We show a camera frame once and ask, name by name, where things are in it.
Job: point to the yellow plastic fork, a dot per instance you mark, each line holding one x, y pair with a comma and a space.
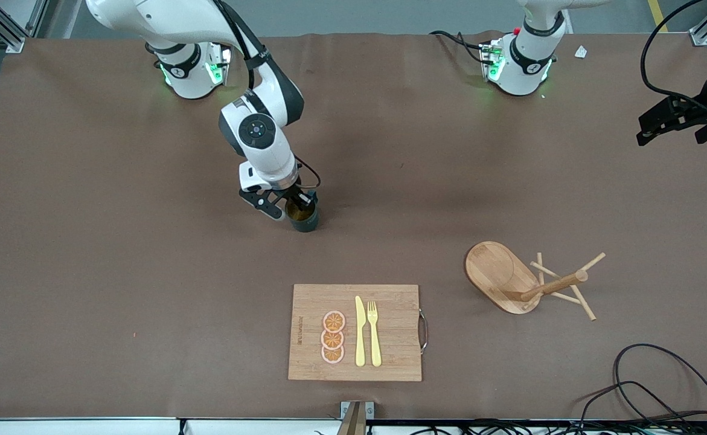
374, 338

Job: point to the white table edge rail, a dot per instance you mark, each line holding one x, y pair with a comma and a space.
87, 426

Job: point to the yellow plastic knife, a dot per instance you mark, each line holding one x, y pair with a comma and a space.
360, 338

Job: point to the wooden mug tree stand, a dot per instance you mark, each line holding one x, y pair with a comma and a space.
498, 272

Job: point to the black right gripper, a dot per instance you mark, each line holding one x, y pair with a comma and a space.
293, 193

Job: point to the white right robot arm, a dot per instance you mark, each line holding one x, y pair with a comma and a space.
262, 145

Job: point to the wooden cutting board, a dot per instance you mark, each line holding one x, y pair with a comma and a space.
389, 332

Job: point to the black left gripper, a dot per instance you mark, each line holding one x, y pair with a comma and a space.
694, 113

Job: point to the dark green cup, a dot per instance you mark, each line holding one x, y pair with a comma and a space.
305, 222

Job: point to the small white paper scrap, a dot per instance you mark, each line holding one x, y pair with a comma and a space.
581, 52

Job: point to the orange slice toy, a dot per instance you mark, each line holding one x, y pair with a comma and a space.
334, 321

